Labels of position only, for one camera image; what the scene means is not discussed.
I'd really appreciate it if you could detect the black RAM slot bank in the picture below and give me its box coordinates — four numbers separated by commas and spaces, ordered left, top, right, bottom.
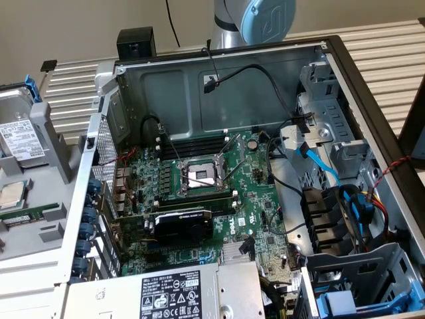
154, 194, 238, 217
161, 134, 230, 160

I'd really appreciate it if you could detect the black graphics card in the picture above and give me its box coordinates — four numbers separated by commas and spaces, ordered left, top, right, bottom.
112, 207, 215, 247

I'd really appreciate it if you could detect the thin black wall cable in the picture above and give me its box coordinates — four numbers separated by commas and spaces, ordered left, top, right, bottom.
165, 0, 182, 47

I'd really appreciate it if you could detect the black looped wire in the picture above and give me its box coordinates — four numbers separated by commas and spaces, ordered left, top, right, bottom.
141, 114, 167, 140

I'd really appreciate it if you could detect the thin red wire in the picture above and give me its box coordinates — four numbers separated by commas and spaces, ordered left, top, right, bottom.
99, 148, 137, 209

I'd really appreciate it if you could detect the silver CPU chip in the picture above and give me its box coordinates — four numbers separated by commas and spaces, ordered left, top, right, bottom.
0, 181, 28, 212

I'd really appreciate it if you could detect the thin metal locking lever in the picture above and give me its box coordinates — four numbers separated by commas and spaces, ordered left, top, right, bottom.
165, 132, 183, 164
220, 156, 247, 186

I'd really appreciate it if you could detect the open PC case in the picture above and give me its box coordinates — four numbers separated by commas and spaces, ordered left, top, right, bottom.
54, 34, 425, 319

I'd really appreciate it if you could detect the hard disk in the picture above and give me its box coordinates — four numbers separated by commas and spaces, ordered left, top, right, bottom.
0, 74, 46, 169

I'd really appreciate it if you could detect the silver finned heatsink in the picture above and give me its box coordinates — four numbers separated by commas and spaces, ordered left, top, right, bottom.
221, 241, 254, 265

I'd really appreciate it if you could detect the CPU socket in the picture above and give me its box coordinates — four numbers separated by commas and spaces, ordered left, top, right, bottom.
177, 159, 232, 197

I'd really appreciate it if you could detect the blue SATA data wire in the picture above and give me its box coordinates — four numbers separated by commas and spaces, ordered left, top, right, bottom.
294, 142, 375, 229

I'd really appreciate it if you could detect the green motherboard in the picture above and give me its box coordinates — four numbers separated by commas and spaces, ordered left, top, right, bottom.
112, 130, 301, 302

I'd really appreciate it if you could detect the red black twisted wire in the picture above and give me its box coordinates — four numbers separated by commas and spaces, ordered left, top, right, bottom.
367, 156, 412, 197

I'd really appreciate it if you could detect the black box mount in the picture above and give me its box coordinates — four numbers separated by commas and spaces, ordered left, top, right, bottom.
116, 27, 157, 61

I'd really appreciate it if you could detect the silver power supply unit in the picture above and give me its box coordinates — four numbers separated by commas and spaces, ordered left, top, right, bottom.
64, 261, 266, 319

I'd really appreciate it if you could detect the metal socket cover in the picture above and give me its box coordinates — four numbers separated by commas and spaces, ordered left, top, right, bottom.
215, 132, 247, 169

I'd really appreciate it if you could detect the black flat ribbon wire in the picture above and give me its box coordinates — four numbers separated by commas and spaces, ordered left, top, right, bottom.
239, 236, 257, 261

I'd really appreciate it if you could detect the silver metal drive cage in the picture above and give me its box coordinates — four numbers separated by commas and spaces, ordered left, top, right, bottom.
295, 53, 379, 182

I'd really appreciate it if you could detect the green RAM stick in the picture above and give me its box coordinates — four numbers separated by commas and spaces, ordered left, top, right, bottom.
0, 202, 62, 227

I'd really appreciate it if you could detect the grey parts rack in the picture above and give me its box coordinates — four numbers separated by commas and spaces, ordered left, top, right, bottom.
0, 101, 84, 263

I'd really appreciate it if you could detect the black wire with hanging plug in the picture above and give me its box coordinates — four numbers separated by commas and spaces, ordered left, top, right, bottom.
202, 64, 315, 134

